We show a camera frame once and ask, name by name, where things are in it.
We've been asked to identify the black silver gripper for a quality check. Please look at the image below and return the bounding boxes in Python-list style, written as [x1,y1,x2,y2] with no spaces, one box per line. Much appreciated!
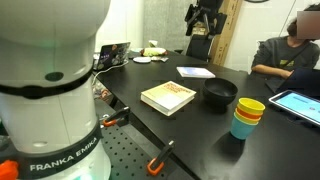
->
[184,0,228,37]

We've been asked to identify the thick cream orange book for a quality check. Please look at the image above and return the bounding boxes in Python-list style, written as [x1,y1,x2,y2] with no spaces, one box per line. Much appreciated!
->
[140,80,197,117]

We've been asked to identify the dark open laptop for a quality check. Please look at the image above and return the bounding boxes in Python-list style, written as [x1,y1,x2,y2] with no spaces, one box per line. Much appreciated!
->
[265,68,320,99]

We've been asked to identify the black chair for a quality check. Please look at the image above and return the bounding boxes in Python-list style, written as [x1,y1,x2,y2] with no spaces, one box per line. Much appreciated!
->
[185,33,213,63]

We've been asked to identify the tall cardboard box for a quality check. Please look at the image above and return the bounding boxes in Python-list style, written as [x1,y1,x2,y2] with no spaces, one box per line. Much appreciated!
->
[209,0,244,67]

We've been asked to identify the yellow green food bag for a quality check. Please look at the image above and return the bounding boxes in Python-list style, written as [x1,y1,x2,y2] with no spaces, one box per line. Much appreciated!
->
[139,46,168,57]

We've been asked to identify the black bowl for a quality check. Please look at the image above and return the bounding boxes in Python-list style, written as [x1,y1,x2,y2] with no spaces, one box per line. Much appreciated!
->
[202,77,239,107]

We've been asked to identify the white plate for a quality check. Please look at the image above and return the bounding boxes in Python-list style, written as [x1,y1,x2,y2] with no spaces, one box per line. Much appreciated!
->
[132,56,153,64]

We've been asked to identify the seated person in grey sweater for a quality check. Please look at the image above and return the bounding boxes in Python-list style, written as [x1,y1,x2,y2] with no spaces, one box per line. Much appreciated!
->
[250,3,320,80]

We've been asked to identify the yellow plastic cup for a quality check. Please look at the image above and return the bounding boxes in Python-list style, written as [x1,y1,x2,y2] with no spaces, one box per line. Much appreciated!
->
[237,97,267,116]

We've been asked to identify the laptop covered with stickers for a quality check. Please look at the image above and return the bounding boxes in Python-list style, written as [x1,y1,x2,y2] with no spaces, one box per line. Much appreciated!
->
[94,41,132,72]

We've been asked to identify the orange plastic cup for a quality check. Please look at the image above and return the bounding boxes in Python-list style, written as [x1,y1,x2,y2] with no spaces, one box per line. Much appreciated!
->
[235,107,264,121]

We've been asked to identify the light blue plastic cup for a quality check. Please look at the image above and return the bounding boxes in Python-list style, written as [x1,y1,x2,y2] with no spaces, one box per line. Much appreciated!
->
[229,114,258,141]

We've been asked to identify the tablet with lit screen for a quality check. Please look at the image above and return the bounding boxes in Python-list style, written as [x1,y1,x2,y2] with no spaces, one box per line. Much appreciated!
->
[268,89,320,128]

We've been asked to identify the orange black clamp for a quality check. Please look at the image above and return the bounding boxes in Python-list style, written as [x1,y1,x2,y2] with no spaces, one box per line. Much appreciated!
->
[146,139,176,177]
[99,106,132,128]

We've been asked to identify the black perforated mounting board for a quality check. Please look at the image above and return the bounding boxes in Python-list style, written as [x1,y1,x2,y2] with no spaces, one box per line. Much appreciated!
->
[99,124,188,180]

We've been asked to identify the orange plastic part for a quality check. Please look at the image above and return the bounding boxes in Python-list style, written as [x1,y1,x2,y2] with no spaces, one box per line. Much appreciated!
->
[0,159,20,180]

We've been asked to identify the white cable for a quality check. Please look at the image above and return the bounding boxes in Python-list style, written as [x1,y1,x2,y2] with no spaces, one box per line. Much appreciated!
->
[91,59,130,86]

